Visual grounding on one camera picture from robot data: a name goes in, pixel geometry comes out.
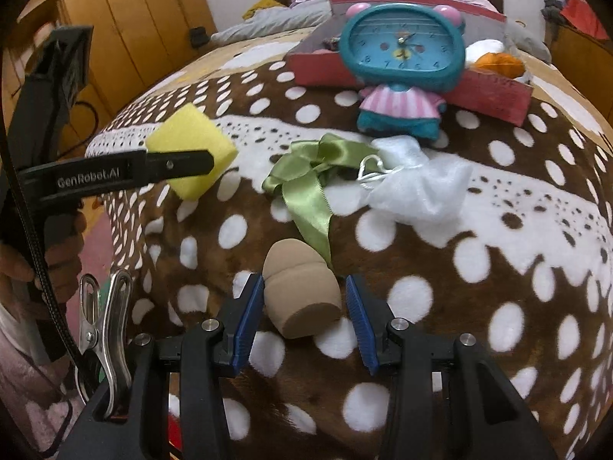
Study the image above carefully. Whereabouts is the beige makeup sponge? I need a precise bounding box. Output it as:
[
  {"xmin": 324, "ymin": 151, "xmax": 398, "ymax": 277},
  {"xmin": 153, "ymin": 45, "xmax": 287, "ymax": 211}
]
[{"xmin": 263, "ymin": 240, "xmax": 343, "ymax": 340}]

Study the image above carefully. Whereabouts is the person's left hand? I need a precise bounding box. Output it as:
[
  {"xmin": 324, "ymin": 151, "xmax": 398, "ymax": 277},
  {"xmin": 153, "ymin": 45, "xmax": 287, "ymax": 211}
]
[{"xmin": 0, "ymin": 206, "xmax": 88, "ymax": 319}]

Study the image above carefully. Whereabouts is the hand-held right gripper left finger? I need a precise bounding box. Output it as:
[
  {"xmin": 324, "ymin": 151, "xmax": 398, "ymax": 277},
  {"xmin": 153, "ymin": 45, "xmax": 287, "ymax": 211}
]
[{"xmin": 55, "ymin": 271, "xmax": 266, "ymax": 460}]

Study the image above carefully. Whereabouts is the grey quilt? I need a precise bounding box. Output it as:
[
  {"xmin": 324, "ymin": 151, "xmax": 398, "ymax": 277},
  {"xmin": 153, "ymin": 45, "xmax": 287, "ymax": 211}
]
[{"xmin": 209, "ymin": 0, "xmax": 551, "ymax": 63}]

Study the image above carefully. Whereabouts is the brown dotted printed blanket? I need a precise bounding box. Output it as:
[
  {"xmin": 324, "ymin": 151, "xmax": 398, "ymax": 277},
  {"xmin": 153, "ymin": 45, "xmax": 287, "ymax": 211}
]
[{"xmin": 84, "ymin": 24, "xmax": 613, "ymax": 460}]

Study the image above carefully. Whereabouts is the metal spring clip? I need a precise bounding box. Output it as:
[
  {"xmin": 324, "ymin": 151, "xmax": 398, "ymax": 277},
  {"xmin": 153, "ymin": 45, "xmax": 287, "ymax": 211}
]
[{"xmin": 77, "ymin": 268, "xmax": 135, "ymax": 417}]

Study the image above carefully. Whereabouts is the orange mesh pouch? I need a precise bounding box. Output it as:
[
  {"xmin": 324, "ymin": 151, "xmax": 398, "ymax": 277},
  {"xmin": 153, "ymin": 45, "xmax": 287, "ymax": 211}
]
[{"xmin": 472, "ymin": 50, "xmax": 525, "ymax": 80}]

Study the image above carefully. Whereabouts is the pink cardboard box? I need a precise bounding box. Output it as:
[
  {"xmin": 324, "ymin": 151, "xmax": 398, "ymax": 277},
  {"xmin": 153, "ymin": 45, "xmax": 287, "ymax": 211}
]
[{"xmin": 285, "ymin": 0, "xmax": 534, "ymax": 128}]

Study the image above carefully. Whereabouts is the thin black cable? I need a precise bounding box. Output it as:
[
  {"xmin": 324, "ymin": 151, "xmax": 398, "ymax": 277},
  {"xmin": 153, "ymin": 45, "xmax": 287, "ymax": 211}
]
[{"xmin": 72, "ymin": 100, "xmax": 101, "ymax": 154}]

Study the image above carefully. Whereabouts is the black braided cable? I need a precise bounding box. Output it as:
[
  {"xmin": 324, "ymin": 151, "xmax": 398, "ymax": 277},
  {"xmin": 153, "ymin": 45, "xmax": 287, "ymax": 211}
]
[{"xmin": 0, "ymin": 144, "xmax": 80, "ymax": 375}]

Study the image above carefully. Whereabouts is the white gauze drawstring bag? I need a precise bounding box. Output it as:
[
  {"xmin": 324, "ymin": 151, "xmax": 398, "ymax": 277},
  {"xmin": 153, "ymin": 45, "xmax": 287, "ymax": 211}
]
[{"xmin": 357, "ymin": 135, "xmax": 475, "ymax": 223}]

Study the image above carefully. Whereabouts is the yellow sponge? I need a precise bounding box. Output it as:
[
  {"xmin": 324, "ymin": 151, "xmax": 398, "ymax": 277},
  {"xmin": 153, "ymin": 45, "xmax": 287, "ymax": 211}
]
[{"xmin": 145, "ymin": 103, "xmax": 239, "ymax": 201}]

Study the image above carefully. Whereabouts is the wooden wardrobe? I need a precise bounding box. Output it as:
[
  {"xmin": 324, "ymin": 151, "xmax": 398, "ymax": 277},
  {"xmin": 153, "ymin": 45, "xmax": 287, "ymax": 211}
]
[{"xmin": 14, "ymin": 0, "xmax": 216, "ymax": 154}]

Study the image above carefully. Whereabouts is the dark clothes pile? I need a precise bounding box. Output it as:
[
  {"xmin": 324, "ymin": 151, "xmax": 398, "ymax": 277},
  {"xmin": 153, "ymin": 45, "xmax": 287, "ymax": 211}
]
[{"xmin": 541, "ymin": 0, "xmax": 568, "ymax": 22}]

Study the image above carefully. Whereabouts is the red white hanging cloth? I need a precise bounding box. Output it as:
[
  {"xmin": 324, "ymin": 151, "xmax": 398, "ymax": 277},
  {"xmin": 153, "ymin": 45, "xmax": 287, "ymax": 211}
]
[{"xmin": 560, "ymin": 0, "xmax": 609, "ymax": 39}]

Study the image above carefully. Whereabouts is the yellow cloth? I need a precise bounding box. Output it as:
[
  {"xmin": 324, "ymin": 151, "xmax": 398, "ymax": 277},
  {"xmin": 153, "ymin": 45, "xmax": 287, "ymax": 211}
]
[{"xmin": 242, "ymin": 0, "xmax": 283, "ymax": 21}]

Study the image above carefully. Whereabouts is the green satin ribbon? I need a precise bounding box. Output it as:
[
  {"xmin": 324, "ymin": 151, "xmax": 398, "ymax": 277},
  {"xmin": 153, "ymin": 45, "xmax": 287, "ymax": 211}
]
[{"xmin": 262, "ymin": 133, "xmax": 384, "ymax": 271}]

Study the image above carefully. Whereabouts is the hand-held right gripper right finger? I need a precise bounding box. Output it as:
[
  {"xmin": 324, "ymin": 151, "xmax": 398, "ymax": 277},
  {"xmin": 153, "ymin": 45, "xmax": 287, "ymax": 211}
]
[{"xmin": 345, "ymin": 274, "xmax": 559, "ymax": 460}]

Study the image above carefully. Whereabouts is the wooden dresser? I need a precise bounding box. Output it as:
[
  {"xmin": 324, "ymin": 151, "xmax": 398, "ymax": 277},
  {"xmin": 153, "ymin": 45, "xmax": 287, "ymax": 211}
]
[{"xmin": 543, "ymin": 19, "xmax": 613, "ymax": 120}]

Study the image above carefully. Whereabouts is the teal doll alarm clock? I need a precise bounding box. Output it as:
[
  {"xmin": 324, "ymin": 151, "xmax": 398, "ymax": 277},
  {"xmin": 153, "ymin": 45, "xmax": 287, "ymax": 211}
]
[{"xmin": 338, "ymin": 1, "xmax": 467, "ymax": 142}]

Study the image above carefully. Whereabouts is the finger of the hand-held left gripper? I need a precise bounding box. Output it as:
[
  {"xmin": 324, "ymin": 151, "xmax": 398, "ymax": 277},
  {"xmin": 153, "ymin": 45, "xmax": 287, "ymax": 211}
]
[{"xmin": 144, "ymin": 149, "xmax": 215, "ymax": 182}]

